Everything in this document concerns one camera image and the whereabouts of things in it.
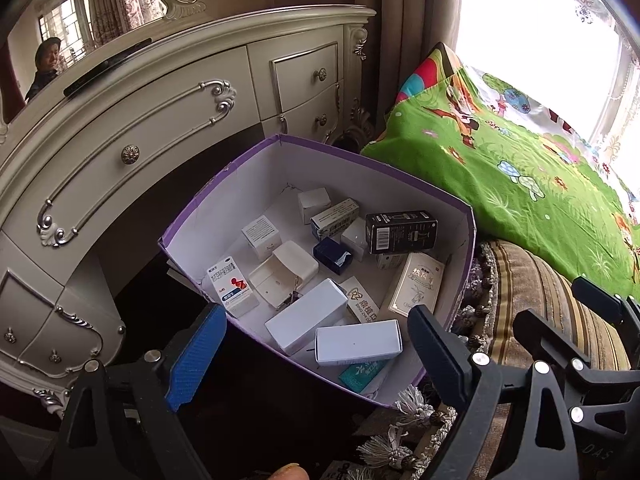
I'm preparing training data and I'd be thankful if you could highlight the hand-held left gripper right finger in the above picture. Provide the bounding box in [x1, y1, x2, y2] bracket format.
[407, 304, 568, 480]

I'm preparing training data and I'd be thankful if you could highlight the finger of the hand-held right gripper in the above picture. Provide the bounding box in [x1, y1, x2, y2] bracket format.
[512, 309, 590, 376]
[571, 276, 640, 361]

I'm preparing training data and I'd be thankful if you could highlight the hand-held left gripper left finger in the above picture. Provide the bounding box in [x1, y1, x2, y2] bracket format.
[52, 304, 228, 480]

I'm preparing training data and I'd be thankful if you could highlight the beige box brown print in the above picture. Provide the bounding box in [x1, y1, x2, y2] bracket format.
[378, 252, 446, 323]

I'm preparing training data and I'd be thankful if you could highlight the white medicine box red figure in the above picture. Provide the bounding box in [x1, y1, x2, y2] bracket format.
[207, 255, 261, 318]

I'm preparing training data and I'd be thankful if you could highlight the long white box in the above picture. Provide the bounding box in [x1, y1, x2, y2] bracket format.
[315, 319, 403, 367]

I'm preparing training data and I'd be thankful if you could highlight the teal box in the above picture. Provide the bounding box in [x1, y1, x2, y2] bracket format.
[337, 359, 393, 395]

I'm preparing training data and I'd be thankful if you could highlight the white box yellow print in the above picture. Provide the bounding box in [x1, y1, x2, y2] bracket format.
[339, 276, 386, 326]

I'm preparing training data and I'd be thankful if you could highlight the white box pink mark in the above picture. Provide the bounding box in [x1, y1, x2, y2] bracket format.
[264, 278, 349, 357]

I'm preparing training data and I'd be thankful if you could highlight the white plastic case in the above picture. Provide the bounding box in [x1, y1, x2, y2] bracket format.
[248, 240, 320, 313]

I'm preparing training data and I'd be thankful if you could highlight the black box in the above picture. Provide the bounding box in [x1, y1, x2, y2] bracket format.
[365, 210, 439, 255]

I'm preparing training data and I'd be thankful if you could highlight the small white box brown print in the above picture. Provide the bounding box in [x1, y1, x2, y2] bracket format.
[241, 215, 281, 262]

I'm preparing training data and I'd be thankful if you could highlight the dark blue box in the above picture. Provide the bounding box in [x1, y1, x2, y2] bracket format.
[313, 236, 354, 276]

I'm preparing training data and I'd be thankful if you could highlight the white box blue print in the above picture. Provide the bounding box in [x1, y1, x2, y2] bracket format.
[310, 198, 361, 241]

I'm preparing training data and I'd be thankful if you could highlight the purple cardboard box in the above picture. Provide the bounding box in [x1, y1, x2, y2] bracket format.
[158, 133, 477, 408]

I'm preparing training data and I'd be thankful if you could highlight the tasselled cover fringe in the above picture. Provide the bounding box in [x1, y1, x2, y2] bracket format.
[320, 240, 496, 480]

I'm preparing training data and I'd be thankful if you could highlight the green cartoon printed cloth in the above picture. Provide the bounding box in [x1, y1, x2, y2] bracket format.
[360, 42, 640, 301]

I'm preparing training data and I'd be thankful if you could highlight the white carved dresser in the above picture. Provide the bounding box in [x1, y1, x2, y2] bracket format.
[0, 2, 378, 411]

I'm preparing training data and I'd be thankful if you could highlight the white lace curtain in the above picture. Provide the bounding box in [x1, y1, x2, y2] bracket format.
[510, 0, 640, 171]

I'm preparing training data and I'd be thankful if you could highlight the black bar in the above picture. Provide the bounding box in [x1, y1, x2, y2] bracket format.
[62, 37, 153, 100]

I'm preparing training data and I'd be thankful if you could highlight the pink brown curtain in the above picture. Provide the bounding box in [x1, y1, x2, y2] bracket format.
[272, 0, 463, 146]

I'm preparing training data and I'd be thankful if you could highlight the dresser mirror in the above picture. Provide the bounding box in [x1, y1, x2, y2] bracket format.
[0, 0, 208, 126]

